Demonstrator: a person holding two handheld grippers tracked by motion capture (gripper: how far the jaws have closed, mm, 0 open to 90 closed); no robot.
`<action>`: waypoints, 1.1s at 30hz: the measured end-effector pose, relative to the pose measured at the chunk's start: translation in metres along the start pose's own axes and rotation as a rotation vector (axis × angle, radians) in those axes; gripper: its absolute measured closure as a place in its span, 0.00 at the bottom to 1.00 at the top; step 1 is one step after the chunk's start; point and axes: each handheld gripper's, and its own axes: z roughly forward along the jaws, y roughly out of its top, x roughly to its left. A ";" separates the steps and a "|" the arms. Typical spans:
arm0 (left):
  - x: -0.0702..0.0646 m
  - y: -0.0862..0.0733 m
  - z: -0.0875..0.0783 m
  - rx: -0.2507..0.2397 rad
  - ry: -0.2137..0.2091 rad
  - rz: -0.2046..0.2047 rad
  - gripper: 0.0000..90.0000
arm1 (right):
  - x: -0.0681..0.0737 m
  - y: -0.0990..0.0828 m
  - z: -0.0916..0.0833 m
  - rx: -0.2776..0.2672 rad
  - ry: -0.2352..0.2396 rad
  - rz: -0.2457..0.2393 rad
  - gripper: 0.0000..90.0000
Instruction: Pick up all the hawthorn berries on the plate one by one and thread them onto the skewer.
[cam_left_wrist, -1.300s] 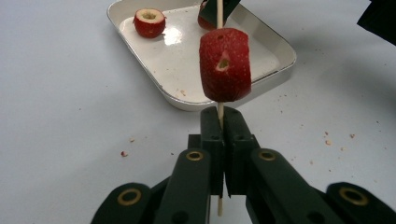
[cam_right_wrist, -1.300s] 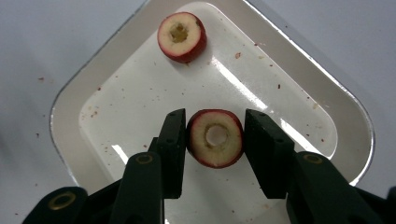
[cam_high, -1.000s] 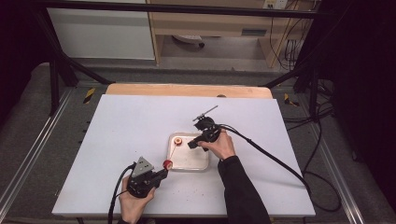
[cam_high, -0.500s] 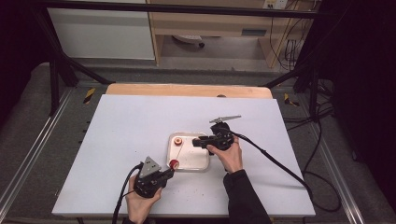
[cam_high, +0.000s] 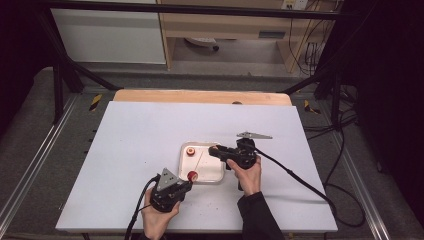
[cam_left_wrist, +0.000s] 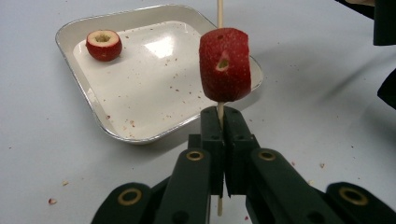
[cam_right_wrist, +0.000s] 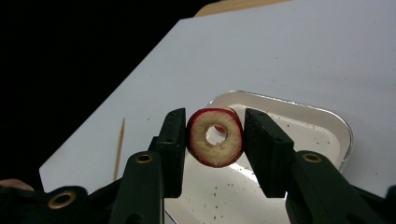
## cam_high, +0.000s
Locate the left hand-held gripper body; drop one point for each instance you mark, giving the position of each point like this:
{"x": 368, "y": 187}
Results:
{"x": 166, "y": 195}

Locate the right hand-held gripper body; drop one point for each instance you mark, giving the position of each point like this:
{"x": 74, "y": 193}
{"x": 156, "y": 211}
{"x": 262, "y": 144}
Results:
{"x": 246, "y": 153}

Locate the white square tray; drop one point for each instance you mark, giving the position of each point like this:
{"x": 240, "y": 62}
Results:
{"x": 208, "y": 170}

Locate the thin wooden skewer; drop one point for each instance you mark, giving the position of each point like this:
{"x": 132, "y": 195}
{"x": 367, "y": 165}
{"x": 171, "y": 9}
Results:
{"x": 199, "y": 160}

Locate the person's right hand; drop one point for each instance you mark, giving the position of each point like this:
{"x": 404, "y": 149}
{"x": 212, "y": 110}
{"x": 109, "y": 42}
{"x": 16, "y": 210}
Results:
{"x": 248, "y": 176}

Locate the person's left hand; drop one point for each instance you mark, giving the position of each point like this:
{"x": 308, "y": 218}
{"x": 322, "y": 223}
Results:
{"x": 156, "y": 221}

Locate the wooden table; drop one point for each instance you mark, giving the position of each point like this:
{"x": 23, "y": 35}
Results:
{"x": 200, "y": 97}

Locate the yellow black tape strip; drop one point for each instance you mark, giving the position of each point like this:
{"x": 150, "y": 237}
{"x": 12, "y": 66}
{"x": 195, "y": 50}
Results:
{"x": 310, "y": 107}
{"x": 95, "y": 102}

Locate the white chair base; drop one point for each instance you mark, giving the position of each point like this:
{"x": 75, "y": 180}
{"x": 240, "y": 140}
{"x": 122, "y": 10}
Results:
{"x": 203, "y": 41}

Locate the light wooden desk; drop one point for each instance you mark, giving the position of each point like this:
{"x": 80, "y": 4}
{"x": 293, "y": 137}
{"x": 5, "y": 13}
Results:
{"x": 226, "y": 25}

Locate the white cabinet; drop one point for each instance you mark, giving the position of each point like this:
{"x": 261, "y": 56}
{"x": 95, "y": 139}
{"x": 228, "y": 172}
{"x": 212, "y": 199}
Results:
{"x": 106, "y": 36}

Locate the aluminium floor rail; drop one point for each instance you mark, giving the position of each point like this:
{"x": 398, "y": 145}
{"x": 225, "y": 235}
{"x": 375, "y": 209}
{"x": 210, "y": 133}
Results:
{"x": 360, "y": 186}
{"x": 36, "y": 156}

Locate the black metal frame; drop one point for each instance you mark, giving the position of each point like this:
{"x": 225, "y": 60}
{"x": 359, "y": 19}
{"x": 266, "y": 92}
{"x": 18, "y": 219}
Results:
{"x": 186, "y": 9}

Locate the white wall socket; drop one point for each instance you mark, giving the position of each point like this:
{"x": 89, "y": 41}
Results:
{"x": 295, "y": 4}

